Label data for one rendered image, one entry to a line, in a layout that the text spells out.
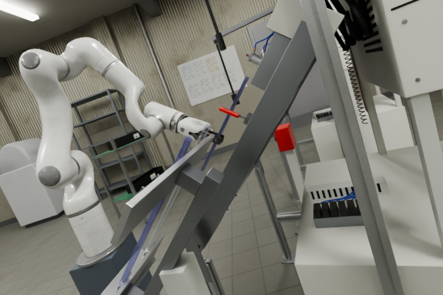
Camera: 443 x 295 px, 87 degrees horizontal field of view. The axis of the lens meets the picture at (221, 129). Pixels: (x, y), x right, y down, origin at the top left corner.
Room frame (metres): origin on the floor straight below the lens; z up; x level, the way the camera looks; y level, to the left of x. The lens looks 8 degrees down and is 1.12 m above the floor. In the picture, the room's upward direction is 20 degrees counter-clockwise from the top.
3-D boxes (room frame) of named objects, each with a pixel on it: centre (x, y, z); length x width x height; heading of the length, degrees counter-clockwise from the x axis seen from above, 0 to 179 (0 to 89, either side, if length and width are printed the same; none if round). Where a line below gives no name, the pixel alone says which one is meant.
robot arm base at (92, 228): (0.90, 0.63, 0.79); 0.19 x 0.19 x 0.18
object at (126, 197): (3.11, 1.20, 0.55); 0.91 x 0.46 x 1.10; 154
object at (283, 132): (1.61, -0.41, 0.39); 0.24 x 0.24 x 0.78; 64
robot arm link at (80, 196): (0.94, 0.63, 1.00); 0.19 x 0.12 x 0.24; 6
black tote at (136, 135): (3.11, 1.20, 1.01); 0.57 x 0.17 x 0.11; 154
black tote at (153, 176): (3.11, 1.20, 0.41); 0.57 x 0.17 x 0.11; 154
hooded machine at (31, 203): (4.60, 3.81, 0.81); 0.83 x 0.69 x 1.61; 85
